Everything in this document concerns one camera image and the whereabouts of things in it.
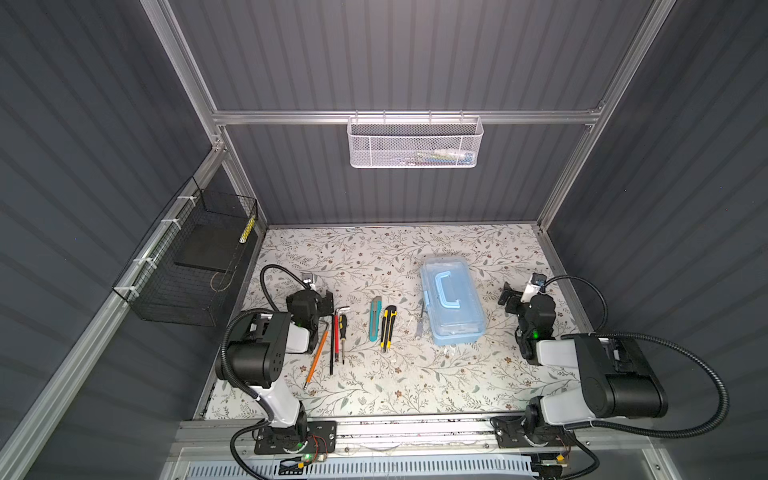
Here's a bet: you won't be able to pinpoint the teal utility knife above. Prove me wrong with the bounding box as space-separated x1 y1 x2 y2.
368 296 382 342

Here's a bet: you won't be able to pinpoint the blue plastic tool box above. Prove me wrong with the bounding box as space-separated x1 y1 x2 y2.
420 257 487 346

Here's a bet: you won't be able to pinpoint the yellow black utility knife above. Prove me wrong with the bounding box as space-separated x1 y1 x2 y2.
380 305 397 352

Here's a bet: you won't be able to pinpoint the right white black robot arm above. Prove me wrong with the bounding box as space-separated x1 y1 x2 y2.
498 274 668 437

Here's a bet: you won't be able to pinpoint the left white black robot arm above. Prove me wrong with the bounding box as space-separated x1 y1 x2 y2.
215 289 335 435

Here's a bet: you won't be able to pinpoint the black yellow screwdriver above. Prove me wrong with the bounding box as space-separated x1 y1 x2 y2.
338 314 348 364

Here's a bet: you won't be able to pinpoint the orange pencil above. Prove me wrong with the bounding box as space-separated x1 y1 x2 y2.
303 321 330 389

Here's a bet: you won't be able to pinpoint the black foam pad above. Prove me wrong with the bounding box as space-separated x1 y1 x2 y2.
173 224 246 273

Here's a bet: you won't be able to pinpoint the markers in white basket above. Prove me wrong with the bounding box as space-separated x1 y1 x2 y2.
396 149 476 168

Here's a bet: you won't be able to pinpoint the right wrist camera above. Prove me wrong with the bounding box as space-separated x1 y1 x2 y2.
521 272 547 303

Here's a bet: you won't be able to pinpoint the red handled hex key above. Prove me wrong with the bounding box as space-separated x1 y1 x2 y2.
335 306 350 362

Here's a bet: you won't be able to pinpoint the left black corrugated cable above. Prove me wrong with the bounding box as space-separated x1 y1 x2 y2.
220 263 313 373

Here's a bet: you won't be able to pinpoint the black corrugated cable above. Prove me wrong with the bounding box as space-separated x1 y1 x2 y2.
542 274 731 438
220 263 313 373

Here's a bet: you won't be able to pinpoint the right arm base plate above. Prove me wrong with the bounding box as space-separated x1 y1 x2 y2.
490 414 575 448

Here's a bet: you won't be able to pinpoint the black wire mesh basket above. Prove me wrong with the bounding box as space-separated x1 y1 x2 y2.
113 184 259 327

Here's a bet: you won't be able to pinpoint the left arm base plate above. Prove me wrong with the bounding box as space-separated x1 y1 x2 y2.
253 421 338 455

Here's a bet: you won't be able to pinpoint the white slotted cable duct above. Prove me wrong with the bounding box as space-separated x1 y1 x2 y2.
182 454 541 480

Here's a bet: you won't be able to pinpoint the white wire mesh basket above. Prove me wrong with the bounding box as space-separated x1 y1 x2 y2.
346 116 484 169

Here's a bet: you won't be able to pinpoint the right black corrugated cable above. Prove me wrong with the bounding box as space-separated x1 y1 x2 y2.
542 274 731 438

